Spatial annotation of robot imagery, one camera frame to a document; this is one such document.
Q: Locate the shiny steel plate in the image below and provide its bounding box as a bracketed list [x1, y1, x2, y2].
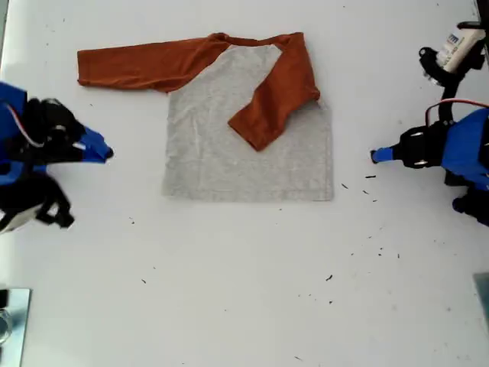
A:
[0, 287, 33, 367]

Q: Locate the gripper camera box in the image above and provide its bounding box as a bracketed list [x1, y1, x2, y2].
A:
[0, 206, 39, 235]
[439, 31, 486, 73]

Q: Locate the arm red white wire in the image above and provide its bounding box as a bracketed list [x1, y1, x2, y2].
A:
[2, 99, 46, 149]

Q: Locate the camera black cable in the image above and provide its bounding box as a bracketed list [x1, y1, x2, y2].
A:
[457, 0, 485, 31]

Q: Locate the camera black stalk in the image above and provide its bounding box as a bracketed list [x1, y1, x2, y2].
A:
[417, 45, 466, 125]
[22, 171, 76, 231]

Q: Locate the grey t-shirt with rust sleeves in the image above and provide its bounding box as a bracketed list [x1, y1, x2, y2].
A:
[76, 31, 335, 203]

